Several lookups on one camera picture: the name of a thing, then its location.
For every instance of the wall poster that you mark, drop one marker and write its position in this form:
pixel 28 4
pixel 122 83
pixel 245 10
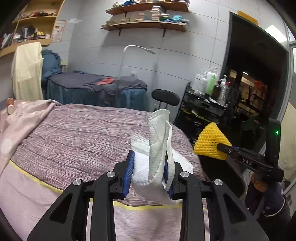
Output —
pixel 58 30

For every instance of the purple striped bed blanket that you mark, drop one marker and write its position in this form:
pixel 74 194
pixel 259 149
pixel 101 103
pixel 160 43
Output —
pixel 72 141

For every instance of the clear ribbed plastic bottle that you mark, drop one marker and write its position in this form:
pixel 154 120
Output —
pixel 223 93

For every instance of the dark sleeved right forearm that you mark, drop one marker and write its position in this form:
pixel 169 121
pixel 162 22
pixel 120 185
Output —
pixel 266 201

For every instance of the pink polka dot quilt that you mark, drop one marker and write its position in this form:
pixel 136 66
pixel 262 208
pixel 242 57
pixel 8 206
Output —
pixel 15 127

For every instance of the yellow foam fruit net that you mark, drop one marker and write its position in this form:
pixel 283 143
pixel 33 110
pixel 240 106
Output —
pixel 207 141

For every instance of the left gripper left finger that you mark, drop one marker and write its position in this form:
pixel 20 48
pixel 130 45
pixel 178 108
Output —
pixel 123 171

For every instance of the blue bundled bedding pile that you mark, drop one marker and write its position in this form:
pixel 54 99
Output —
pixel 51 64

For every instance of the red paper cup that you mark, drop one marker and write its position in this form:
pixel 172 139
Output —
pixel 10 105

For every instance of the white face mask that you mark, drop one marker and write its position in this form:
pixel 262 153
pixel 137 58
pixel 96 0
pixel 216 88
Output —
pixel 149 158

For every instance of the wooden cubby wall shelf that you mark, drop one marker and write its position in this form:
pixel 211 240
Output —
pixel 35 22

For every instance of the red cloth on bed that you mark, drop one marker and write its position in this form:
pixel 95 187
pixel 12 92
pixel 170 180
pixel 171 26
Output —
pixel 105 81

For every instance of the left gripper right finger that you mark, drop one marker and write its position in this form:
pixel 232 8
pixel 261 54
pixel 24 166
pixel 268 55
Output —
pixel 172 179

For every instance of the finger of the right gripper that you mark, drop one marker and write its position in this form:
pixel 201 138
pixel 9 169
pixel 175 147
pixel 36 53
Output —
pixel 232 151

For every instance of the white floor lamp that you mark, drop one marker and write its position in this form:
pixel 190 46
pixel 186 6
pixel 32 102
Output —
pixel 142 62

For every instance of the cream cloth covered chair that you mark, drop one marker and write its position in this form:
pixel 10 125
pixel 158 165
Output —
pixel 26 72

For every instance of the white pump bottle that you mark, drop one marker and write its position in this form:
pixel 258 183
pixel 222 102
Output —
pixel 200 84

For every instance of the blue skirted massage bed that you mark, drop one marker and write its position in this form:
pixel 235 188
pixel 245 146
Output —
pixel 68 88

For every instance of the upper wooden wall shelf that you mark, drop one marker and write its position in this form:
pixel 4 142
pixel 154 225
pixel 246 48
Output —
pixel 171 6

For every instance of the lower wooden wall shelf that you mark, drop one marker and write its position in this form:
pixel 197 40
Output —
pixel 179 27

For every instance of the green lotion bottle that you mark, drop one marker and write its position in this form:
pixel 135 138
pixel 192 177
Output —
pixel 211 81

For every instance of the grey blanket on bed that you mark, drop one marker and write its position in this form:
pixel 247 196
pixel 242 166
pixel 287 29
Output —
pixel 119 85

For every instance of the black round stool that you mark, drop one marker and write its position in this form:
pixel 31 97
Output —
pixel 165 96

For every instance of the black wire trolley rack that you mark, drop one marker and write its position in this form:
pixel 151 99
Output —
pixel 196 112

